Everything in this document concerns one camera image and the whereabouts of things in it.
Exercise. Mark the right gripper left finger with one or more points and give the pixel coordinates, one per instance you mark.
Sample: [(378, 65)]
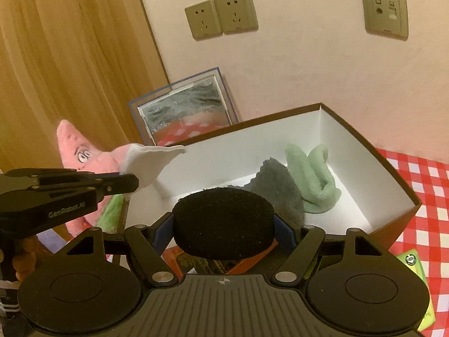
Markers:
[(146, 245)]

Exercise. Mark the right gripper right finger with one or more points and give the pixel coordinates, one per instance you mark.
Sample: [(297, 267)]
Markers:
[(303, 242)]

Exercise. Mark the grey towel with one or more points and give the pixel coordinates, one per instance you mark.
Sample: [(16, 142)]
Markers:
[(274, 183)]

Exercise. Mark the white sock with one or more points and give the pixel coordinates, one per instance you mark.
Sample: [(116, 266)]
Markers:
[(145, 162)]

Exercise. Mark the black round sock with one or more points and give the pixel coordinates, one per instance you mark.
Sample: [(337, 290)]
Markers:
[(223, 224)]

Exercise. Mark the person's left hand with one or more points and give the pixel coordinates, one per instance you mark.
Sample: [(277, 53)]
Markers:
[(26, 258)]

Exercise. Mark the pink starfish plush toy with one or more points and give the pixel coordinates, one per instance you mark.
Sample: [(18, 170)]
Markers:
[(76, 152)]

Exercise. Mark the brown cardboard box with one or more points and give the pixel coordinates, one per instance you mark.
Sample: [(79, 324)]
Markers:
[(374, 196)]

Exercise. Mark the red white checkered tablecloth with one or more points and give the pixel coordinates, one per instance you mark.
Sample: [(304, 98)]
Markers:
[(427, 231)]

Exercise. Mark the framed picture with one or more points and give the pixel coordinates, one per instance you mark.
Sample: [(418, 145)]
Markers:
[(188, 107)]

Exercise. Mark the wooden door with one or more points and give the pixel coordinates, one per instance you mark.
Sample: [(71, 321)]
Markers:
[(80, 60)]

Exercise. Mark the double wall socket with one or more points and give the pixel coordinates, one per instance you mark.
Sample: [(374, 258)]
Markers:
[(216, 17)]

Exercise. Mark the single wall socket plate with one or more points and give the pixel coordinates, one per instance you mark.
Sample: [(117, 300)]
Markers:
[(387, 18)]

